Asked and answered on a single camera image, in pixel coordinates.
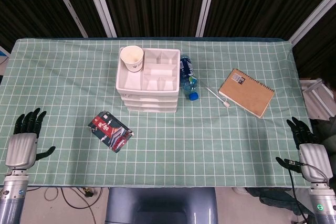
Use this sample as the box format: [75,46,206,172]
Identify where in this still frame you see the white partition post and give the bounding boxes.
[195,0,219,38]
[48,0,89,38]
[290,0,336,46]
[82,0,118,38]

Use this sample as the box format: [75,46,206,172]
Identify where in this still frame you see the loose floor cables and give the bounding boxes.
[44,187,103,224]

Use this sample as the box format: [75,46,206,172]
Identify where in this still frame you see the black cable of right hand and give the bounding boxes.
[285,158,329,224]

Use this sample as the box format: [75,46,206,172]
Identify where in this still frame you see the white paper cup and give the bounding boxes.
[120,45,145,73]

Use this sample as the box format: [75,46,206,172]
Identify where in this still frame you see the green checked tablecloth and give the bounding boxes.
[0,37,312,188]

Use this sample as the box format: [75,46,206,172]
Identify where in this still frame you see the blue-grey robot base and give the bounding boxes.
[104,187,218,224]

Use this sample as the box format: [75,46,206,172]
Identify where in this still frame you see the white metal rack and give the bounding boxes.
[300,77,336,120]

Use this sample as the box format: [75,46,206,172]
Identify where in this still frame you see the brown spiral notebook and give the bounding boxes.
[218,68,276,119]

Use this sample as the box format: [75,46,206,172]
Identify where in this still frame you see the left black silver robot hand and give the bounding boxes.
[4,107,56,170]

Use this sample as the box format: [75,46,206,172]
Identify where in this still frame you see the clear plastic lowest drawer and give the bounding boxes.
[125,105,177,113]

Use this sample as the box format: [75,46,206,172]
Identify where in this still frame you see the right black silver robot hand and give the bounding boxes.
[275,116,333,183]

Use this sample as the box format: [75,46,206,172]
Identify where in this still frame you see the blue plastic water bottle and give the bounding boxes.
[180,54,200,101]

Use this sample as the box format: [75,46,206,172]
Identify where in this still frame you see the white plastic drawer organizer frame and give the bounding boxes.
[115,47,182,113]

